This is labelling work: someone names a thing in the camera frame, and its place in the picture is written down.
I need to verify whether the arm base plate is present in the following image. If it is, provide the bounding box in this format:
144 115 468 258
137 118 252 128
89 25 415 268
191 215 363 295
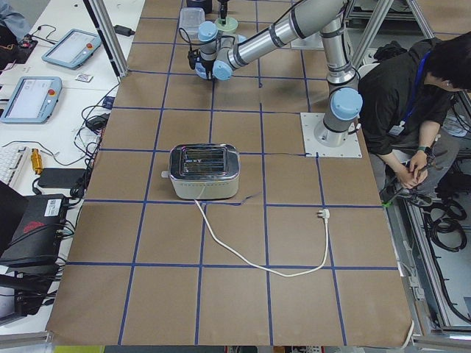
291 32 324 51
300 113 362 158

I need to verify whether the black computer with red logo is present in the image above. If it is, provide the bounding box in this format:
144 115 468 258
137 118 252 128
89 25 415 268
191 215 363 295
1 183 72 268

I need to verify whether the white toaster power cable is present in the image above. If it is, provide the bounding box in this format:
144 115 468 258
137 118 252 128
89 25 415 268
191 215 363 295
194 198 330 278

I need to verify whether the upper teach pendant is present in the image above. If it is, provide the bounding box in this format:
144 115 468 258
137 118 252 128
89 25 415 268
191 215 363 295
41 29 102 69

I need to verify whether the lower teach pendant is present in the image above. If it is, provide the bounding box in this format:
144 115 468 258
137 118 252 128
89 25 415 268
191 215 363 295
1 76 63 124

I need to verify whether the white keyboard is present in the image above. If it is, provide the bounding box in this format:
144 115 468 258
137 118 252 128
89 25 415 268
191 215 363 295
0 146 31 188

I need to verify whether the teach pendant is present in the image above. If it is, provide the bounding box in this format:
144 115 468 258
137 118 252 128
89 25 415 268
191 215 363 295
1 76 63 124
41 29 102 69

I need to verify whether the cream and chrome toaster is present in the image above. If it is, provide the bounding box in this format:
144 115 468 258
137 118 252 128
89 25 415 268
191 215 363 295
161 143 241 200

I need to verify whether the black power adapter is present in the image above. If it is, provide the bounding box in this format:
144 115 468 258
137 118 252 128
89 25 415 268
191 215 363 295
38 168 85 188

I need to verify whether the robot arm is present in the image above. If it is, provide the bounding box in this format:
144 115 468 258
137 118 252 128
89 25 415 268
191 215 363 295
179 1 363 147

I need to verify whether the brown paper table cover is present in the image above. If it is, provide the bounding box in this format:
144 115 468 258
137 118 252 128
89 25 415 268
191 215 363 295
47 1 411 346

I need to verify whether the clear plastic food container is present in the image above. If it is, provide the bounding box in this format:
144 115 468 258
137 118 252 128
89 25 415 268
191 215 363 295
179 7 205 40

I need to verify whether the aluminium frame post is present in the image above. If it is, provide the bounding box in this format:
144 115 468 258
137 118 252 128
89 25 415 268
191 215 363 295
82 0 128 78

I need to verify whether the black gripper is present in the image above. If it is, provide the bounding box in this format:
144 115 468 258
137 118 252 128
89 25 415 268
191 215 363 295
188 0 227 79

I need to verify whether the seated person in black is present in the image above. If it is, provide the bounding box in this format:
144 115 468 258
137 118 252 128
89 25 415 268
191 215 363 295
358 33 470 207

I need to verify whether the green bowl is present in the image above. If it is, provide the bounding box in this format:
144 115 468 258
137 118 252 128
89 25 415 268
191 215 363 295
214 17 238 34

